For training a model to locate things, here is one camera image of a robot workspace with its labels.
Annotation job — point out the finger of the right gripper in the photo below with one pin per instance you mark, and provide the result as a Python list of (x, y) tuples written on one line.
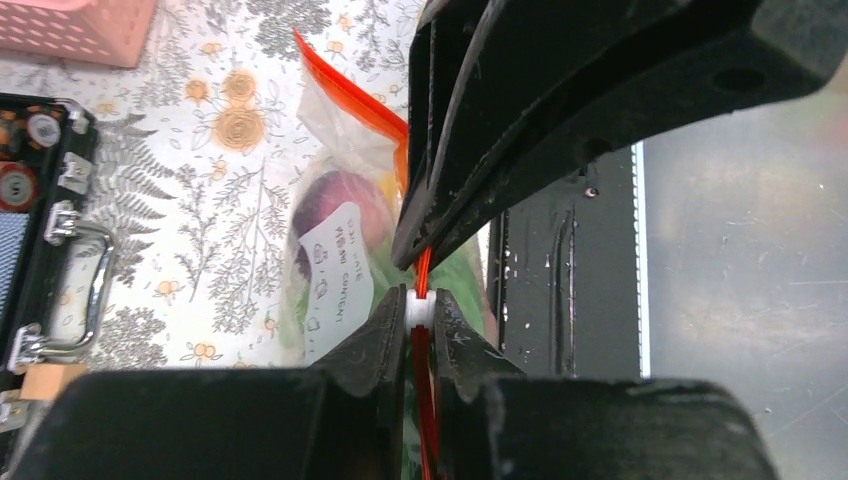
[(434, 211), (546, 87)]

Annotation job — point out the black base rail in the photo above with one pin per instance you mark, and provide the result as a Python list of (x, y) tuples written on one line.
[(568, 274)]

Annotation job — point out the floral table mat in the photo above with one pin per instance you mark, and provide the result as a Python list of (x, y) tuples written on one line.
[(200, 154)]

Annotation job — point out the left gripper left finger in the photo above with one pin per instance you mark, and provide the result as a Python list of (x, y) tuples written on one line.
[(339, 418)]

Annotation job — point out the green white bok choy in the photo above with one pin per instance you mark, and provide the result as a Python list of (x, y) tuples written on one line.
[(322, 313)]

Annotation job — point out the black poker chip case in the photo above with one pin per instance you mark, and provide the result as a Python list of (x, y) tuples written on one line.
[(47, 164)]

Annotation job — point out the clear orange-zip bag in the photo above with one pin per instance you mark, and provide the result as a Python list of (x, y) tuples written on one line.
[(348, 206)]

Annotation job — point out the small wooden cube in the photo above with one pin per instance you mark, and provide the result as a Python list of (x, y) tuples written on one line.
[(45, 381)]

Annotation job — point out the pink plastic basket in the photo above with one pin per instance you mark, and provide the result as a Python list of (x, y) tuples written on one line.
[(106, 32)]

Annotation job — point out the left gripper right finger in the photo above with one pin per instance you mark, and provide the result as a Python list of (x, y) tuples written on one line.
[(496, 422)]

